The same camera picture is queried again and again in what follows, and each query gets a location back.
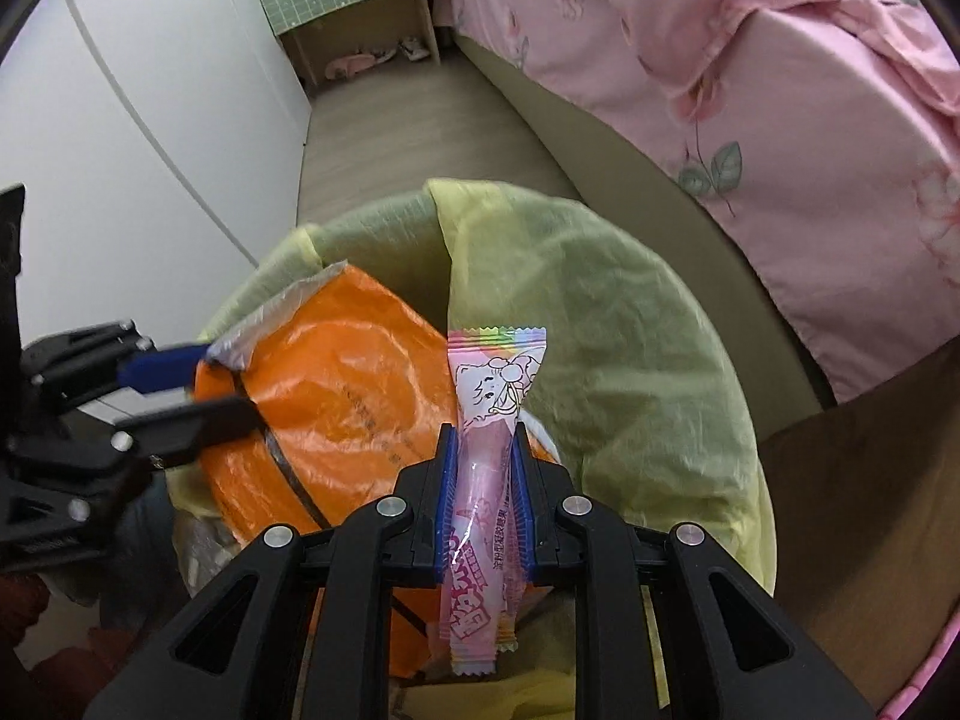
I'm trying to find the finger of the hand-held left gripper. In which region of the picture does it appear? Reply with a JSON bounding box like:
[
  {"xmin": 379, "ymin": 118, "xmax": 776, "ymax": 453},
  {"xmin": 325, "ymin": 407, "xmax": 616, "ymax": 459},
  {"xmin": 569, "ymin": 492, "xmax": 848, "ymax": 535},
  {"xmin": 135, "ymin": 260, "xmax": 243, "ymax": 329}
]
[
  {"xmin": 109, "ymin": 396, "xmax": 261, "ymax": 472},
  {"xmin": 21, "ymin": 321, "xmax": 212, "ymax": 413}
]

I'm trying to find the person's blue jeans leg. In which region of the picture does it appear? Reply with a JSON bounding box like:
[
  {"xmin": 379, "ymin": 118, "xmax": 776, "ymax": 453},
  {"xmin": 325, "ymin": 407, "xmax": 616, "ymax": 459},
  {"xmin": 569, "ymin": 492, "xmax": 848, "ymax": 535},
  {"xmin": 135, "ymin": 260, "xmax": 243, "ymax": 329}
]
[{"xmin": 97, "ymin": 480, "xmax": 196, "ymax": 646}]

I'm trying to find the person's left forearm red sleeve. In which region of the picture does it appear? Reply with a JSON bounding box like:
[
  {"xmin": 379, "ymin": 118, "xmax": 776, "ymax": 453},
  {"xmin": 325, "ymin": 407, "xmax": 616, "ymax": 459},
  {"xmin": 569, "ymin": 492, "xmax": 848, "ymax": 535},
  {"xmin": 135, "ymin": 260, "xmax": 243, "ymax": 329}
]
[{"xmin": 0, "ymin": 577, "xmax": 113, "ymax": 720}]

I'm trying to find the orange plastic bag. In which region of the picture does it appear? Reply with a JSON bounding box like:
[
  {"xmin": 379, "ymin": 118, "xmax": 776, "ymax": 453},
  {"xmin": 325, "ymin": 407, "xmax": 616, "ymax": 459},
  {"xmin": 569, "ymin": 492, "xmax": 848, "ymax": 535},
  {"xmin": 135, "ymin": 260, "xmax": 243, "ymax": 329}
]
[{"xmin": 193, "ymin": 261, "xmax": 560, "ymax": 680}]

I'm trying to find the white wardrobe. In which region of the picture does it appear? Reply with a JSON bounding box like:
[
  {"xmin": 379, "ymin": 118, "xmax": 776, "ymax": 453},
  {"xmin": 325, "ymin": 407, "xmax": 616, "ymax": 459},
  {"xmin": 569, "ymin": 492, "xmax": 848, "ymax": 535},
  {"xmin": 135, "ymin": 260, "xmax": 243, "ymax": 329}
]
[{"xmin": 0, "ymin": 0, "xmax": 312, "ymax": 391}]

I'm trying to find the bed with pink sheet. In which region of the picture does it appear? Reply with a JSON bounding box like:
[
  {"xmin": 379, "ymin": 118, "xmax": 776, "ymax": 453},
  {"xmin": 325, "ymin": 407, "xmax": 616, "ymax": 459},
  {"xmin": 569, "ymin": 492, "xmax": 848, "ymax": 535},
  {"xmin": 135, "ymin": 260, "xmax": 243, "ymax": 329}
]
[{"xmin": 439, "ymin": 0, "xmax": 960, "ymax": 406}]

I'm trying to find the pink candy wrapper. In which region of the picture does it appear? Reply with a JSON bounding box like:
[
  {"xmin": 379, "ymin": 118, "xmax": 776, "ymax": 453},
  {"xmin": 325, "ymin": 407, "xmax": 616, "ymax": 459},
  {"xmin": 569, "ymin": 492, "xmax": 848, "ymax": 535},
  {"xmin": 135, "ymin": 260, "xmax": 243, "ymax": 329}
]
[{"xmin": 436, "ymin": 326, "xmax": 547, "ymax": 680}]

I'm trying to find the wooden nightstand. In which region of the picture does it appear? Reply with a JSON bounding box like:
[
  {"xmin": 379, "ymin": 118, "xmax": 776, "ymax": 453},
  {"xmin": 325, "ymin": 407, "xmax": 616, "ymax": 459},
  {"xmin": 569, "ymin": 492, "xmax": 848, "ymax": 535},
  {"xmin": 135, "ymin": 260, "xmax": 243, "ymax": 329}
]
[{"xmin": 277, "ymin": 0, "xmax": 443, "ymax": 98}]

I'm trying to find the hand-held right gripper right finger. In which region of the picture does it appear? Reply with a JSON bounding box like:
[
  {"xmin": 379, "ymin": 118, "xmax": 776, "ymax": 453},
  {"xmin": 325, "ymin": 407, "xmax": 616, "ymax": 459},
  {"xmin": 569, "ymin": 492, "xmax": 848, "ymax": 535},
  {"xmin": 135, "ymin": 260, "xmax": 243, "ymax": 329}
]
[{"xmin": 510, "ymin": 420, "xmax": 878, "ymax": 720}]

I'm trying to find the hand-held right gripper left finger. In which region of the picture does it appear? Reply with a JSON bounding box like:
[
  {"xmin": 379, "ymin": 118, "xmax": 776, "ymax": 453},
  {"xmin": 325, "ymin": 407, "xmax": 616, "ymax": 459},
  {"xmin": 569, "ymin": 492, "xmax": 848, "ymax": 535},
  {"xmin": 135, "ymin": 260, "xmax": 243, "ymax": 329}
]
[{"xmin": 82, "ymin": 424, "xmax": 458, "ymax": 720}]

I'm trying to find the bin with yellow liner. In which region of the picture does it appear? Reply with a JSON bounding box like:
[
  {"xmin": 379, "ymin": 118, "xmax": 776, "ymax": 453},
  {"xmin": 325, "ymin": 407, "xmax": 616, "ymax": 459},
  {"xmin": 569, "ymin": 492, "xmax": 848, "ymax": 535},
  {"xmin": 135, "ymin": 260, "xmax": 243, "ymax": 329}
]
[{"xmin": 169, "ymin": 178, "xmax": 777, "ymax": 720}]

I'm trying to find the pink cloth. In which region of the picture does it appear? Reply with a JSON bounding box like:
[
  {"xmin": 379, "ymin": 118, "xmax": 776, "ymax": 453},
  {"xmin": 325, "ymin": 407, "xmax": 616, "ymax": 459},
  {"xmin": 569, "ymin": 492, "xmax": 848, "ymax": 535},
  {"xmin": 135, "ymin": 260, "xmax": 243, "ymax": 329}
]
[{"xmin": 877, "ymin": 626, "xmax": 960, "ymax": 720}]

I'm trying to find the pink slipper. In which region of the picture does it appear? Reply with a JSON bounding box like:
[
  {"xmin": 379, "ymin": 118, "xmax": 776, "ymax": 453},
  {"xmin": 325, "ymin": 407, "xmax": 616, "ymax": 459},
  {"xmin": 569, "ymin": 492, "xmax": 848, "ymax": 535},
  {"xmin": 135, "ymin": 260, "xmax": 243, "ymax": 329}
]
[{"xmin": 326, "ymin": 52, "xmax": 376, "ymax": 81}]

